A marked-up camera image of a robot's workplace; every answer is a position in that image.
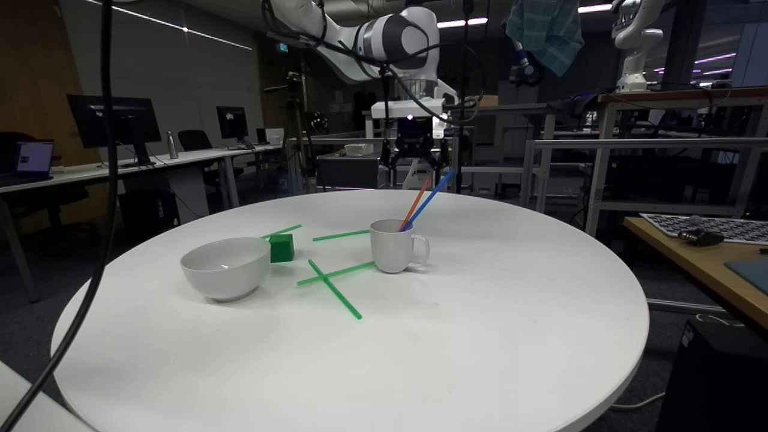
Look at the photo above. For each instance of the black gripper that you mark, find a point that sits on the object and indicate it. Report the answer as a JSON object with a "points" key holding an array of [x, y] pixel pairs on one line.
{"points": [[421, 148]]}

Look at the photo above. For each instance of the red straw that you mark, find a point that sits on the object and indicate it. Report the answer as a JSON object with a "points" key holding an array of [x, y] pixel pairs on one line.
{"points": [[413, 204]]}

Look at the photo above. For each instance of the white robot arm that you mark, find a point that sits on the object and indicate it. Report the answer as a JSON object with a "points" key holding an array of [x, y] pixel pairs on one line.
{"points": [[385, 38]]}

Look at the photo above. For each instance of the blue straw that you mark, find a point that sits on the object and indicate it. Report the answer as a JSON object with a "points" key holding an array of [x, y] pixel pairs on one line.
{"points": [[433, 198]]}

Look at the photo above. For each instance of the white mug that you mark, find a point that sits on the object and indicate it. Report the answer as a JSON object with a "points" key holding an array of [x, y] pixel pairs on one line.
{"points": [[391, 248]]}

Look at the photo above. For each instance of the green straw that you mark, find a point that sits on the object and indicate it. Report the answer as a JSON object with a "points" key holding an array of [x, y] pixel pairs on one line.
{"points": [[337, 292], [343, 236], [281, 232], [337, 274]]}

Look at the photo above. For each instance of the green cube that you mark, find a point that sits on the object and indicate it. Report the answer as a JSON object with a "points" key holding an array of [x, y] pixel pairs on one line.
{"points": [[281, 248]]}

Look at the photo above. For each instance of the teal cloth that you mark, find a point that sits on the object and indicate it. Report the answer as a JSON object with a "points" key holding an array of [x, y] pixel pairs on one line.
{"points": [[545, 33]]}

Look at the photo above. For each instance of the small black monitor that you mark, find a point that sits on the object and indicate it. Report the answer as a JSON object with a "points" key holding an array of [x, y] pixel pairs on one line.
{"points": [[231, 120]]}

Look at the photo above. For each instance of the white bowl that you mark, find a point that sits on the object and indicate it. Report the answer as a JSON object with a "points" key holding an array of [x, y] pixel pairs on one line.
{"points": [[226, 267]]}

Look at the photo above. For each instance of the black office chair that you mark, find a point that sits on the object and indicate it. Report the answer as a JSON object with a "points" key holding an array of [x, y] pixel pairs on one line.
{"points": [[195, 140]]}

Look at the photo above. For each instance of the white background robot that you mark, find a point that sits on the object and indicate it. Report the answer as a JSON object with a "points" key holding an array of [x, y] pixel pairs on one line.
{"points": [[637, 50]]}

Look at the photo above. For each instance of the metal bottle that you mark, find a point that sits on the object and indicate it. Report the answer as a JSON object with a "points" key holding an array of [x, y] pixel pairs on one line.
{"points": [[172, 144]]}

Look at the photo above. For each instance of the long white desk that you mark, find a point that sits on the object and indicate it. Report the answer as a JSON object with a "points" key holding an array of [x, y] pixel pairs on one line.
{"points": [[160, 164]]}

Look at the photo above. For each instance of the grey keyboard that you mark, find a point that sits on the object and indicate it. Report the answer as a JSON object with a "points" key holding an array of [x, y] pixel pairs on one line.
{"points": [[704, 224]]}

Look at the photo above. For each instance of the black computer mouse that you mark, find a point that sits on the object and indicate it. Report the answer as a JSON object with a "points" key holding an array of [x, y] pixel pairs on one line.
{"points": [[703, 236]]}

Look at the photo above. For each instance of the large black monitor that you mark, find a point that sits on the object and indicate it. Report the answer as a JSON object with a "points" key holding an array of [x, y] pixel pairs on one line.
{"points": [[128, 120]]}

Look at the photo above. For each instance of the wooden desk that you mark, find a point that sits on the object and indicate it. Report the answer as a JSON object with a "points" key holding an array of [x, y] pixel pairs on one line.
{"points": [[704, 267]]}

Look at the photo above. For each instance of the black box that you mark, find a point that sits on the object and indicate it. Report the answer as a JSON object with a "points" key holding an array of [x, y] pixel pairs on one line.
{"points": [[717, 375]]}

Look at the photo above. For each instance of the open laptop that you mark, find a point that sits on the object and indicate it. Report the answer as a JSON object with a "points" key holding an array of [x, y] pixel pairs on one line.
{"points": [[35, 156]]}

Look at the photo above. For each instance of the white side table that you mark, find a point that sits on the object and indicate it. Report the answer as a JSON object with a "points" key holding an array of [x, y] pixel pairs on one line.
{"points": [[27, 408]]}

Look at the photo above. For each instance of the grey metal frame table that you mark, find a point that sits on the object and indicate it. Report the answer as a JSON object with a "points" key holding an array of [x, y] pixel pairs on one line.
{"points": [[640, 144]]}

